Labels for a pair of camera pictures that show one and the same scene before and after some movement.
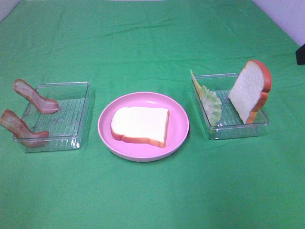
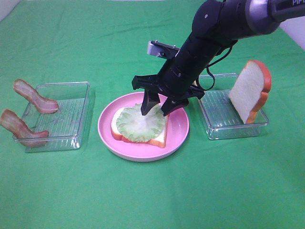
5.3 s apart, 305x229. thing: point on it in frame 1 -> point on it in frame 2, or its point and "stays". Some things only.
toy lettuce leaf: (211, 103) -> (135, 127)
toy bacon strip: (45, 105) stays
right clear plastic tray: (231, 125) stays
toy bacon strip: (21, 131) stays
